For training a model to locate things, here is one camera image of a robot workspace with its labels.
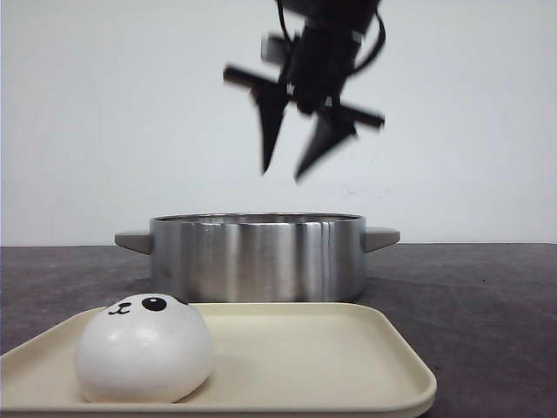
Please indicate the panda bun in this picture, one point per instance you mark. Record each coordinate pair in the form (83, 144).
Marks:
(148, 347)

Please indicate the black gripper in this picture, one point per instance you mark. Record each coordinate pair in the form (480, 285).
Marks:
(313, 69)

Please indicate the stainless steel steamer pot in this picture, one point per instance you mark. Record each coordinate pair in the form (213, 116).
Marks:
(259, 257)

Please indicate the cream plastic tray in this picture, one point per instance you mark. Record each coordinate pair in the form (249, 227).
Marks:
(271, 360)

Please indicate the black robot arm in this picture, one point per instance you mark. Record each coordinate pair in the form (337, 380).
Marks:
(360, 17)

